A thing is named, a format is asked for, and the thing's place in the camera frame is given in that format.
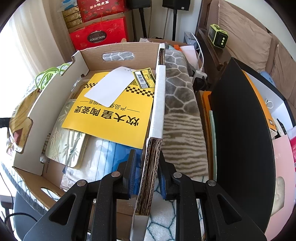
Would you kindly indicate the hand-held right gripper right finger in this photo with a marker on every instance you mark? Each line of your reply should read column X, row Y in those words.
column 162, row 185

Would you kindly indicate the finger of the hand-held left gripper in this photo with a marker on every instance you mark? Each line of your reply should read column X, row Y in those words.
column 4, row 122

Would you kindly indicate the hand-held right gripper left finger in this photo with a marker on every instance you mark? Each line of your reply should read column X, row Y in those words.
column 133, row 172

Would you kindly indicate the gold foil packet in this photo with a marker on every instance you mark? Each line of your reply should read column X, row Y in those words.
column 20, row 111

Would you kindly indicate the blue face mask packet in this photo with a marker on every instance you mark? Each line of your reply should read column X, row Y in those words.
column 108, row 157

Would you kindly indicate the yellow booklet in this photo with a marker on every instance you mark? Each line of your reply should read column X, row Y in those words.
column 111, row 120

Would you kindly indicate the bamboo pattern tin box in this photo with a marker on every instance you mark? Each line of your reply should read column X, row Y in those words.
column 67, row 148

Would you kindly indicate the white cardboard tray box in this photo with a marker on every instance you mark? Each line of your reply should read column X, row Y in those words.
column 159, row 104

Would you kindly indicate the white card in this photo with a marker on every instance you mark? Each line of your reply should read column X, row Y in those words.
column 108, row 88

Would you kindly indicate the yellow barcode label card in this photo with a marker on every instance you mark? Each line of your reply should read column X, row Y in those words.
column 144, row 78

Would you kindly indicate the grey white patterned blanket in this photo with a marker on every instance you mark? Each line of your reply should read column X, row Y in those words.
column 180, row 120

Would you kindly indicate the orange flat box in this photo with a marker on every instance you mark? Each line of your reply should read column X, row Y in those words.
column 205, row 129

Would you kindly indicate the black box lid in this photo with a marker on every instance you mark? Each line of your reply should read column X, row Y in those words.
column 242, row 139

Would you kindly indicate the white curtain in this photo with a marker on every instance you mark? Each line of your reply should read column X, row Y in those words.
column 39, row 34

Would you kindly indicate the grey chair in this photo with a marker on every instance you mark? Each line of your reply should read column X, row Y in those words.
column 27, row 220

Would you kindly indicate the pink paper bag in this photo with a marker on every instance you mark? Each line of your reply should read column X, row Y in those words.
column 282, row 160

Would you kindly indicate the blue white tissue packet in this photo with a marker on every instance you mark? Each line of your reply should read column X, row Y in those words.
column 69, row 4

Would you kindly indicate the red packet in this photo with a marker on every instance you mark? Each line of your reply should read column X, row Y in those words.
column 293, row 148

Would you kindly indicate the white orange box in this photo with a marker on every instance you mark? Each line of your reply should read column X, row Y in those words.
column 275, row 102

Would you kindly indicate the dark wooden sofa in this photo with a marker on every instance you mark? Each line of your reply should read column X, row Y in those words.
column 208, row 48

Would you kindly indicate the pale blue box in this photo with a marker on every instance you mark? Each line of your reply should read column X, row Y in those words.
column 189, row 38

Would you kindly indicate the red Chinese tea gift box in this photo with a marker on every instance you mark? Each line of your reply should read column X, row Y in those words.
column 101, row 9

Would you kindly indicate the light blue round object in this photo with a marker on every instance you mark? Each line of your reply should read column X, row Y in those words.
column 267, row 77

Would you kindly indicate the green black cube device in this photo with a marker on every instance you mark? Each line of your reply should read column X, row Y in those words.
column 217, row 36

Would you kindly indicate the brown sofa cushion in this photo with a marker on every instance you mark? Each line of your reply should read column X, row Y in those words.
column 285, row 69
column 245, row 30

